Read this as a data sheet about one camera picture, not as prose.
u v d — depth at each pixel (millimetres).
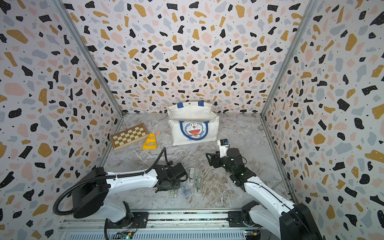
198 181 856
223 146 730
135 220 727
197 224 733
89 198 421
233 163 627
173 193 815
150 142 1040
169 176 614
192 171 897
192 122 919
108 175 468
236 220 734
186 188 836
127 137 1032
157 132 1092
